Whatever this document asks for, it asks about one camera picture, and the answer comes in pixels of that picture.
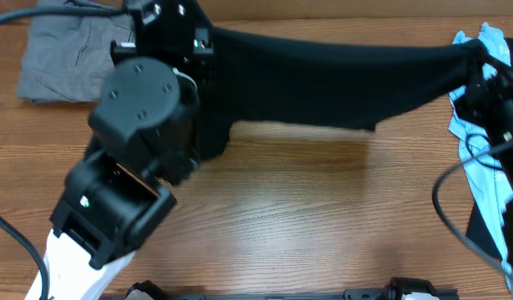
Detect black polo shirt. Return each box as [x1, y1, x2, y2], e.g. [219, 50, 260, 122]
[199, 27, 486, 160]

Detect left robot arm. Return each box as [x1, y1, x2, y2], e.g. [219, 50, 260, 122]
[27, 1, 213, 299]

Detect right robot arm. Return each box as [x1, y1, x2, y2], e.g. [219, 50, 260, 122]
[431, 42, 513, 298]

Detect folded grey shorts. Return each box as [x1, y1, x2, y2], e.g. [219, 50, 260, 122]
[17, 15, 134, 103]

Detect light blue shirt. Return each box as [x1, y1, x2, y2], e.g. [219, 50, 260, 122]
[448, 22, 513, 272]

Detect left black cable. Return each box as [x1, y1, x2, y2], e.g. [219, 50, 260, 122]
[0, 6, 128, 300]

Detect black cable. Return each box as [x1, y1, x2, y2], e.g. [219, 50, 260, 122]
[431, 132, 513, 284]
[0, 6, 128, 300]

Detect right black cable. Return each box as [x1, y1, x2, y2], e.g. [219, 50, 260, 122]
[431, 132, 513, 284]

